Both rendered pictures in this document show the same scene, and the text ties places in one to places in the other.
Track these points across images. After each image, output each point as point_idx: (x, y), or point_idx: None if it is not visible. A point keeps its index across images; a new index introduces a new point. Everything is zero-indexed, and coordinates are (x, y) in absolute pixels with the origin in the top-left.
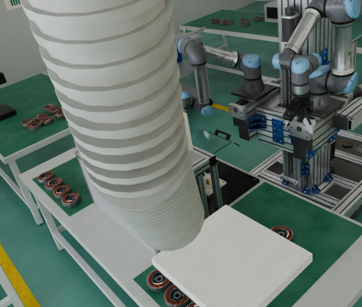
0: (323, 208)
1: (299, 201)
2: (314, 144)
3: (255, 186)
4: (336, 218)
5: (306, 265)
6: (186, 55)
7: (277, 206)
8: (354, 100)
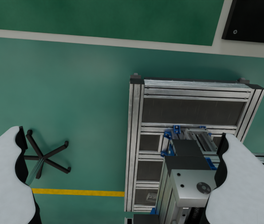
0: (70, 38)
1: (117, 26)
2: (165, 169)
3: (224, 21)
4: (33, 22)
5: None
6: None
7: None
8: None
